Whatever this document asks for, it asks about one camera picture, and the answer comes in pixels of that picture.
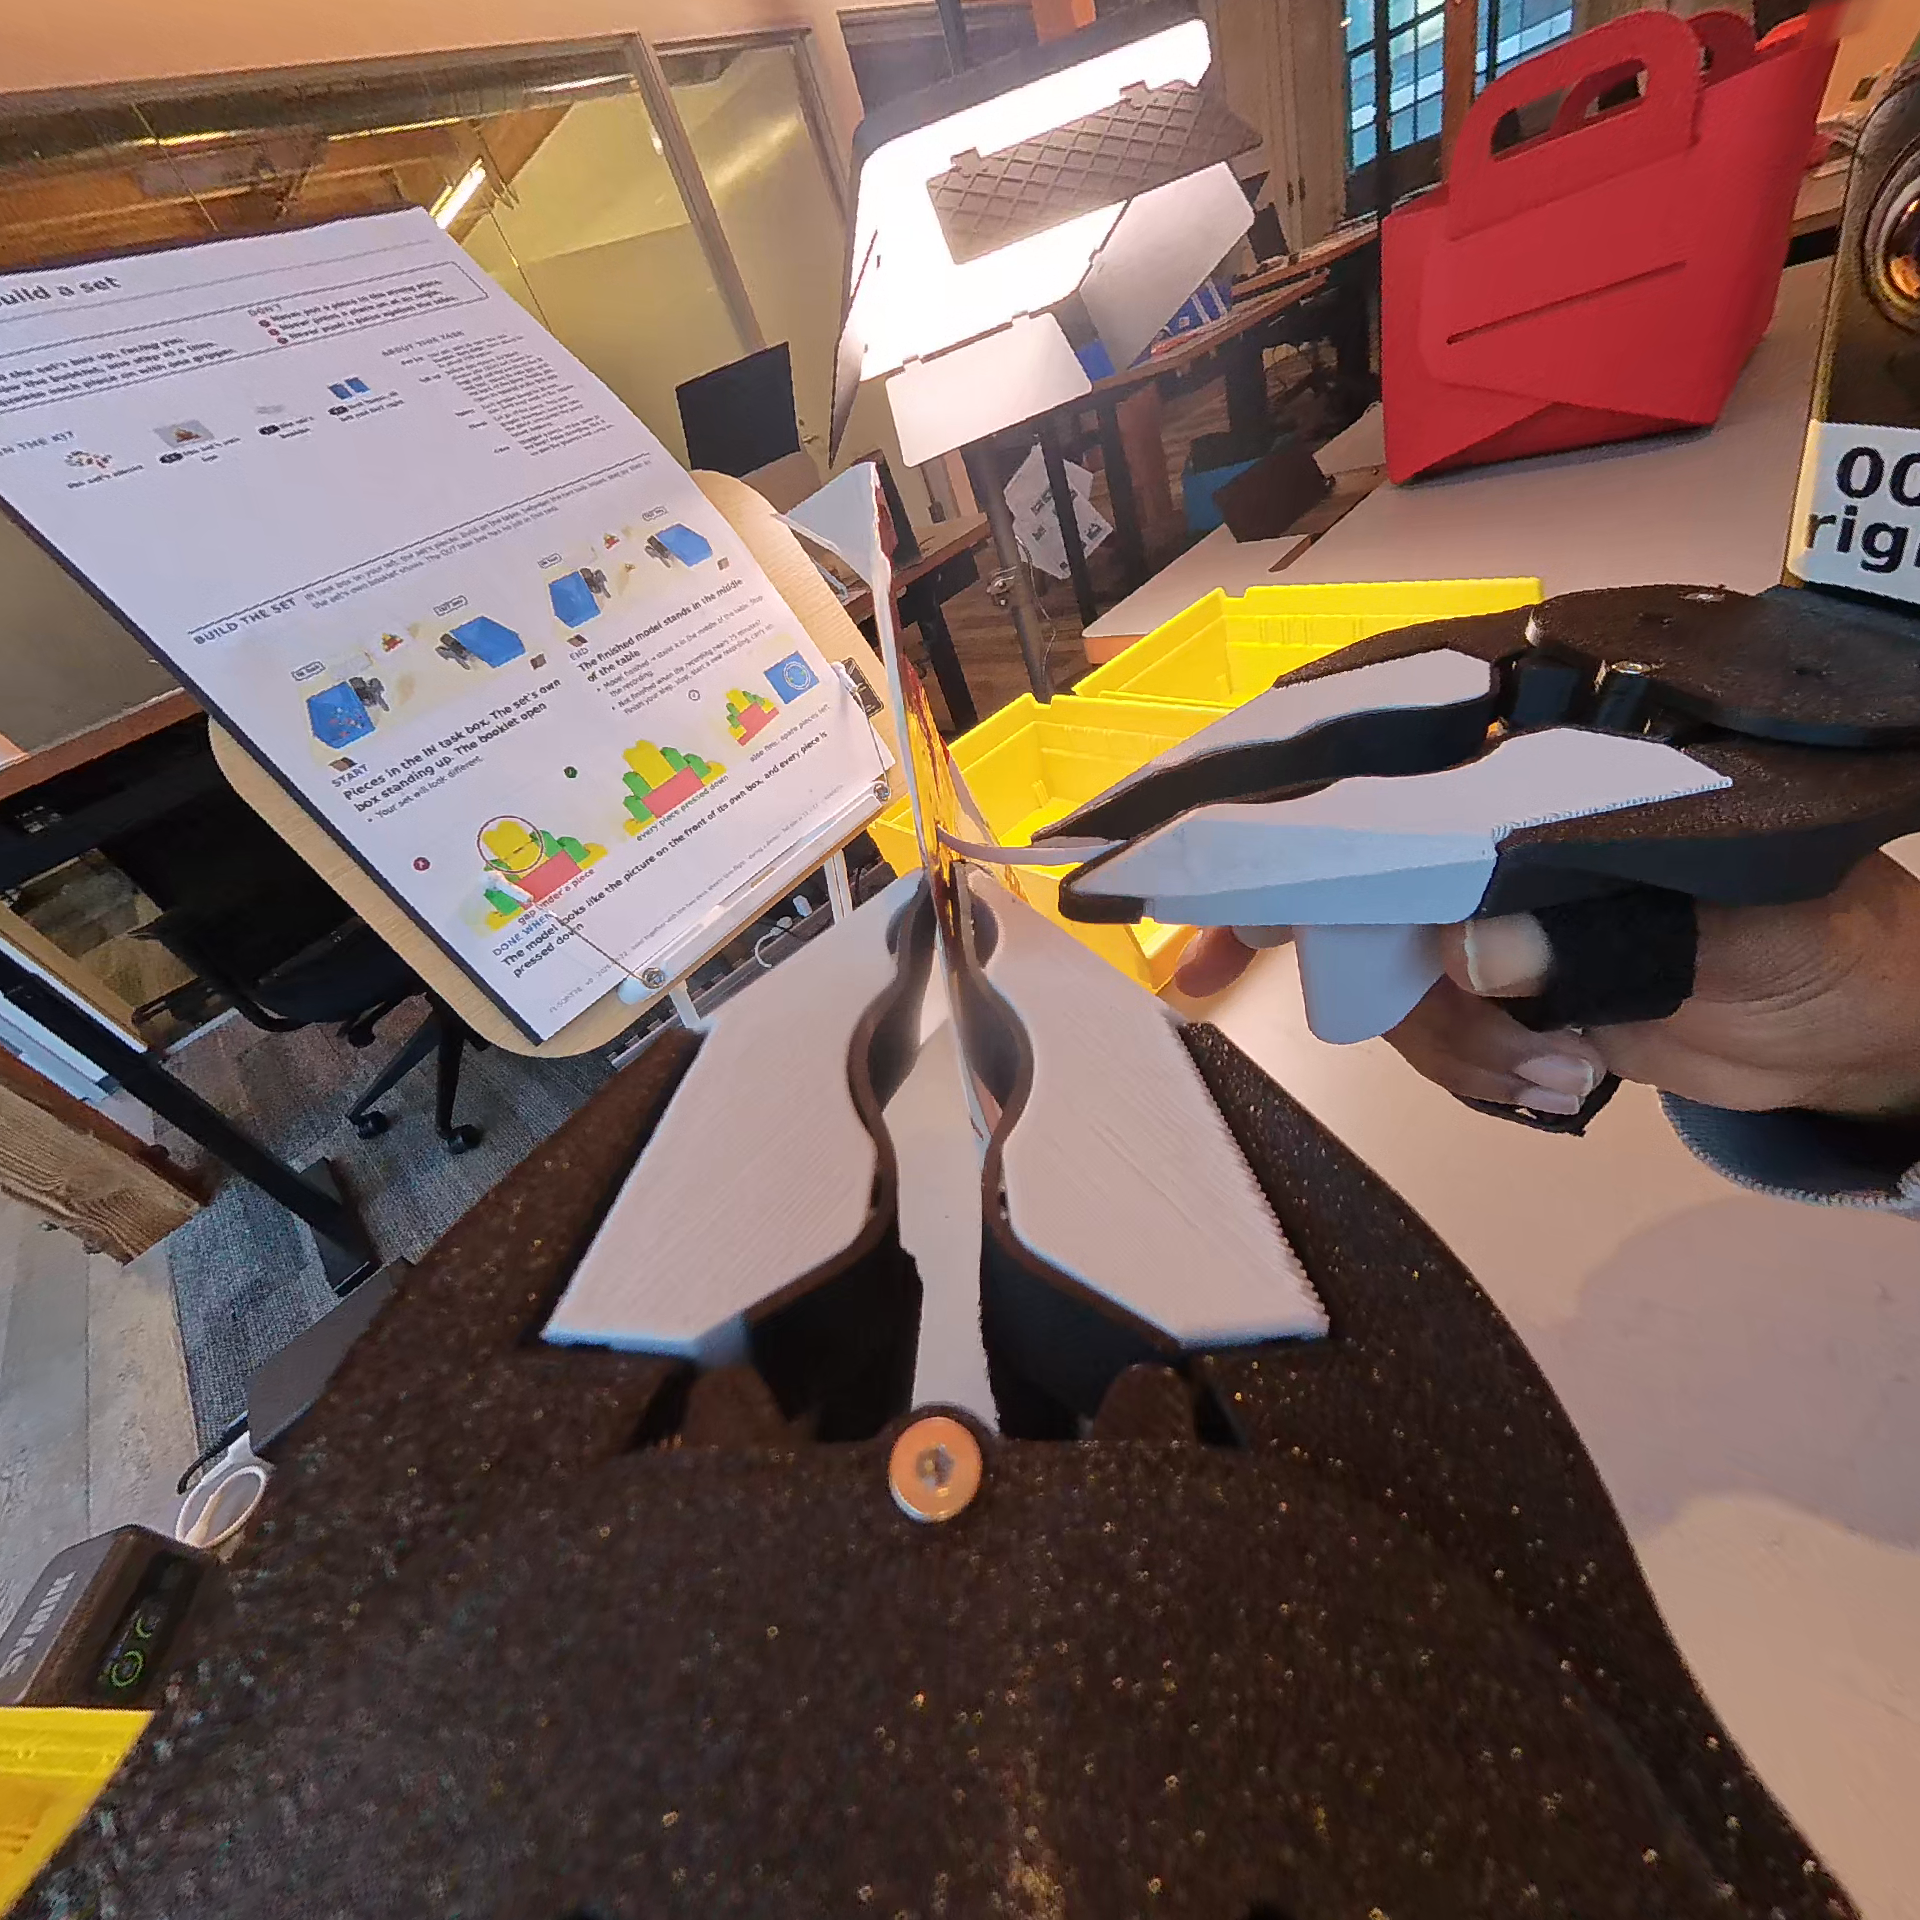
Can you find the toy building set pouch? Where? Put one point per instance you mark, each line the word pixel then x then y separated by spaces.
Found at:
pixel 943 1290

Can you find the red felt bag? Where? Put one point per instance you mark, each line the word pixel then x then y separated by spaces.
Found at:
pixel 1576 301

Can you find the printed instruction sheet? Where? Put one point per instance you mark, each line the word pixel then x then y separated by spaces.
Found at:
pixel 452 525

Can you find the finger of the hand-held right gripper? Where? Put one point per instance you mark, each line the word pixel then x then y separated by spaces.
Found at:
pixel 1319 870
pixel 1349 720

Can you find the grey desk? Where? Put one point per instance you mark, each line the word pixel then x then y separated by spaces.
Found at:
pixel 1725 1425

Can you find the black monitor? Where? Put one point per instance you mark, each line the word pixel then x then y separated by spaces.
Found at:
pixel 735 413

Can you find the white table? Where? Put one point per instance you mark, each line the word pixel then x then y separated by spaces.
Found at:
pixel 1500 525

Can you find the black office chair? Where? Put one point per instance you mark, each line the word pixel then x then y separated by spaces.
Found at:
pixel 270 931

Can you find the wooden document stand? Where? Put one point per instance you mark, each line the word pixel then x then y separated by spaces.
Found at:
pixel 587 1026

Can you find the person's right hand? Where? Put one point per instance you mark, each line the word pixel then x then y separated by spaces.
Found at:
pixel 1800 990

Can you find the small black power bank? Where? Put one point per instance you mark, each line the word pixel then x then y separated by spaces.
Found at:
pixel 107 1621

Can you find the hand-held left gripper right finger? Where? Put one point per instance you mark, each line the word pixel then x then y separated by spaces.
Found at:
pixel 1141 1171

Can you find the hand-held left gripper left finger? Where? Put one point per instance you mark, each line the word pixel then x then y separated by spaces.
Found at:
pixel 750 1171

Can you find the studio light panel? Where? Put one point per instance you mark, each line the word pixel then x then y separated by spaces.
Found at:
pixel 960 225

